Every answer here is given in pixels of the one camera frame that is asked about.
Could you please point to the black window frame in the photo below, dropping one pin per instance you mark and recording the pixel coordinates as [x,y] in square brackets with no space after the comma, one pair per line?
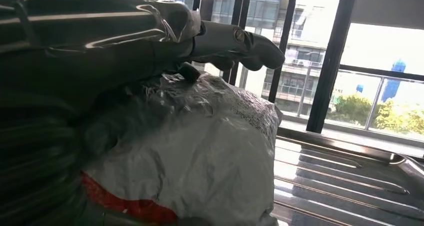
[331,68]

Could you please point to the grey plastic package red print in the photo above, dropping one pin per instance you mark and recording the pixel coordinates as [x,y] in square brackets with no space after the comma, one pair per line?
[198,151]

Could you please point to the stainless steel scale tray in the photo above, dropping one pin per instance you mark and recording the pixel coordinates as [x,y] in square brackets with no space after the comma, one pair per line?
[331,184]

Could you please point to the outdoor metal railing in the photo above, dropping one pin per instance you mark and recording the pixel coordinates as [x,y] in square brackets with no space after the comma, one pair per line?
[374,105]

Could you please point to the grey roller blind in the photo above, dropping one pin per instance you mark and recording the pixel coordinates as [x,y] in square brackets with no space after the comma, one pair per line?
[391,2]

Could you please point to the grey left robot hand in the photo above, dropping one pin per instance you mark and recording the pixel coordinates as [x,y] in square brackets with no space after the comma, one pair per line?
[82,45]

